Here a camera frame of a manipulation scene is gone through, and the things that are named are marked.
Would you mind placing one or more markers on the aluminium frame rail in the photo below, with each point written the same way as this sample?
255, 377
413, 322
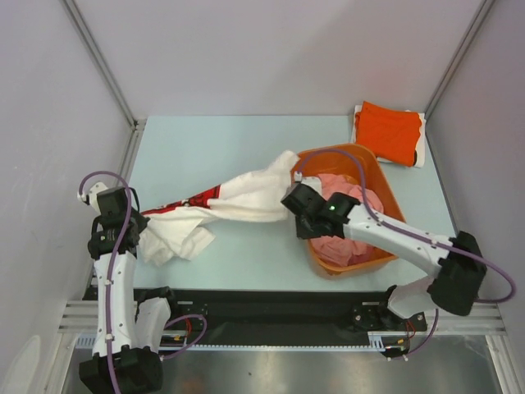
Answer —
82, 315

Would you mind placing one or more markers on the left corner frame post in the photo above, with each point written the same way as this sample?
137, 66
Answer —
94, 51

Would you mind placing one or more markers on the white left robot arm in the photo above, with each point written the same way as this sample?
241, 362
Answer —
125, 355

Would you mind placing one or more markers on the white t-shirt red graphic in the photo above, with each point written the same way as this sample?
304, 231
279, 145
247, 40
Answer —
177, 230

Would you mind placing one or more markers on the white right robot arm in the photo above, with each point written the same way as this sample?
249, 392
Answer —
454, 273

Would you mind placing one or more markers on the white slotted cable duct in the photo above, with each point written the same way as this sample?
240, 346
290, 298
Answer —
374, 343

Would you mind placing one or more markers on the corner frame post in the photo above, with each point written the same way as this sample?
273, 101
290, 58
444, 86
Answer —
94, 51
475, 25

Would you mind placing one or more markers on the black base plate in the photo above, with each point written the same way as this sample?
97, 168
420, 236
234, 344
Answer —
279, 318

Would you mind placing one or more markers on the pink t-shirt in bin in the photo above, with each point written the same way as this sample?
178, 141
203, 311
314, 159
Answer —
333, 250

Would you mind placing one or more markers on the orange plastic bin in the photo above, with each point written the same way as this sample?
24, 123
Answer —
361, 165

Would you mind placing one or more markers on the folded white t-shirt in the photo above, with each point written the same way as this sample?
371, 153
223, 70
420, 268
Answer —
418, 160

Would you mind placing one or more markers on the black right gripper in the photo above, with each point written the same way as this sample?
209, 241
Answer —
303, 232

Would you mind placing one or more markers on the right corner frame post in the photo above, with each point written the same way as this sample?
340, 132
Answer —
475, 25

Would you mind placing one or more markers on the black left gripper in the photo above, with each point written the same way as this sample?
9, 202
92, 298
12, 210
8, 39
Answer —
141, 221

